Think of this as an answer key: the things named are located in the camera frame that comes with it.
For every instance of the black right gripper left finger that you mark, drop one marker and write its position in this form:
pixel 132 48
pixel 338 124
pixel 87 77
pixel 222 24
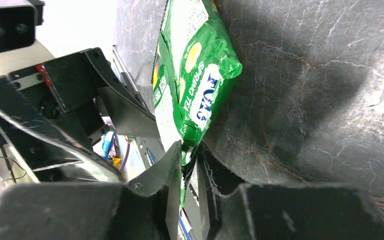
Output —
pixel 145 208

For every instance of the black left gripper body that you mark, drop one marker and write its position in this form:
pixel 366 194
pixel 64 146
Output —
pixel 51 113

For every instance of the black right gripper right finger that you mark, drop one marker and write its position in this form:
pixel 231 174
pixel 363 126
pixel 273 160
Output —
pixel 234 209

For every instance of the green Fox's candy bag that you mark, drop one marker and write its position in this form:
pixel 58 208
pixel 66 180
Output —
pixel 195 69

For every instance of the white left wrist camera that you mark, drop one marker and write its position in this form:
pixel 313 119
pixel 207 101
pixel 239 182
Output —
pixel 19 47

